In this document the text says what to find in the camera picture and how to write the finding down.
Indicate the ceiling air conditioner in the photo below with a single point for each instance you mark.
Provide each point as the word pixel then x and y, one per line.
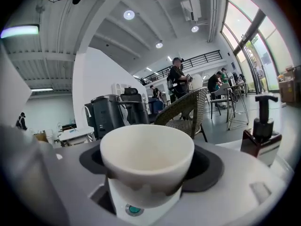
pixel 191 9

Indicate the grey dining chair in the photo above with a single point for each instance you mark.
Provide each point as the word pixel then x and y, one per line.
pixel 223 95

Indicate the black cleaning machine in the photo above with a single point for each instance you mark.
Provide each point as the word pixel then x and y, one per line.
pixel 105 116

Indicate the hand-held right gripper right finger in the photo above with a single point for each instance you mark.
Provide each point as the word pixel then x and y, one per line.
pixel 235 185

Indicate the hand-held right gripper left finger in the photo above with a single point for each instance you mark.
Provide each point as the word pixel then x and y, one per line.
pixel 75 173

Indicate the black mezzanine railing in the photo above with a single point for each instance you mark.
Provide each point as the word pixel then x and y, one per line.
pixel 200 58

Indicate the white arched panel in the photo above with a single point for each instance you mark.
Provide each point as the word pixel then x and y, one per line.
pixel 120 88

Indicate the white ceramic sink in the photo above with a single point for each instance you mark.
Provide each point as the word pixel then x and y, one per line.
pixel 117 201

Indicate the small white sink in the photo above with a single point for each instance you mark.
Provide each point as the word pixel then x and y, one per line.
pixel 75 135

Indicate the long ceiling strip light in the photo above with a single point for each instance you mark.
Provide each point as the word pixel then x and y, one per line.
pixel 42 89
pixel 20 31

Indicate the brown wicker chair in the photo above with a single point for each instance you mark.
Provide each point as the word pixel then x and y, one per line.
pixel 183 109

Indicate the white gooseneck faucet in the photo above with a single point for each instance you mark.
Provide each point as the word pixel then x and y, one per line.
pixel 87 112

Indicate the cardboard box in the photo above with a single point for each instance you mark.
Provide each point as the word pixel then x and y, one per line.
pixel 289 86

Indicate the white ceramic cup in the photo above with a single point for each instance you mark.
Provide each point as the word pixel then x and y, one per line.
pixel 145 149

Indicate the round ceiling light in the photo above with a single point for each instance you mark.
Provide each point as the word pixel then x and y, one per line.
pixel 159 44
pixel 129 14
pixel 194 28

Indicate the brown pump dispenser bottle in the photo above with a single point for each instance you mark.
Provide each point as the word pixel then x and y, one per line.
pixel 261 140

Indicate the black office chair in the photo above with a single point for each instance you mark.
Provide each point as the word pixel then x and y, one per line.
pixel 136 107

